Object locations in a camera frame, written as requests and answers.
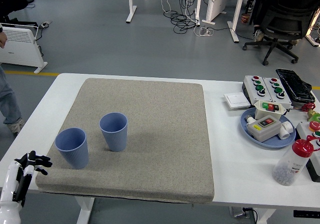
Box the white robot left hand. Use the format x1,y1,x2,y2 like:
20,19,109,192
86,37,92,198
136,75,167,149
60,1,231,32
0,151,53,224

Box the person's hand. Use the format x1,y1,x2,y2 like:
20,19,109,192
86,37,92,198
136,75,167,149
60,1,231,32
0,27,8,49

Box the blue ribbed cup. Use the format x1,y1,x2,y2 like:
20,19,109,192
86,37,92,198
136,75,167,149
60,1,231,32
54,127,90,170
99,112,129,152

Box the white panel heater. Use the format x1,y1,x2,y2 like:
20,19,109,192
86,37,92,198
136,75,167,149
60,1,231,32
201,0,231,25
0,23,48,74

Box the person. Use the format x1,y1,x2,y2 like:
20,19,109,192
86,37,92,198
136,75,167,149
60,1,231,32
251,0,276,42
0,66,25,135

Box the white table leg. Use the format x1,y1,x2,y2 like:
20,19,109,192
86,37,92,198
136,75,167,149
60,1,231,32
258,208,277,224
75,196,95,224

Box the grey-brown mat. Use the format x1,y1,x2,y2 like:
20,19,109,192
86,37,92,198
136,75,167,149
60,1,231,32
34,78,215,205

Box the white four-button control box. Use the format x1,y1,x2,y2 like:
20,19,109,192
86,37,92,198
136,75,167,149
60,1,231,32
261,77,293,109
243,74,272,102

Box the blue plate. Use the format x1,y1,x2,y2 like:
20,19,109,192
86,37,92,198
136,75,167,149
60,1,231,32
240,107,297,149

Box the clear bottle red cap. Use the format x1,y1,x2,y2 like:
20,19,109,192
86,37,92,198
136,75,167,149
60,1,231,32
272,135,320,186

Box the white pipe fitting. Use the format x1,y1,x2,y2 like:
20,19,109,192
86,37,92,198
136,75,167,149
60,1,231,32
278,120,294,140

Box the black plastic tray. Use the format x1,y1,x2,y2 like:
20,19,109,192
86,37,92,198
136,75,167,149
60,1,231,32
275,68,316,102

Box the white box red mushroom button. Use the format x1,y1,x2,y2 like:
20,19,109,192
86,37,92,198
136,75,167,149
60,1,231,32
295,120,320,182

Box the black table control panel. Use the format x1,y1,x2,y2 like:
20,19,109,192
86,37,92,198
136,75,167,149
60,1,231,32
293,210,320,218

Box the red brass valve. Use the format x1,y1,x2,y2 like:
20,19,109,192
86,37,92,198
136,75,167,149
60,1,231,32
301,102,316,121

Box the black cable bundle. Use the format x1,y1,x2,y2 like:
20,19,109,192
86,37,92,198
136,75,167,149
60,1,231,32
170,0,201,34

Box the white wall switch panel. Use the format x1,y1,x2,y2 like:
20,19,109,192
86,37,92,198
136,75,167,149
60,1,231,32
223,91,252,110

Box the grey switch box red button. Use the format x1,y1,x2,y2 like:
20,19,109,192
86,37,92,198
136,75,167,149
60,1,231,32
246,116,282,142

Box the white switch box green red buttons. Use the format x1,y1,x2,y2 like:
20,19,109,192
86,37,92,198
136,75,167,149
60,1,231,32
254,100,288,121

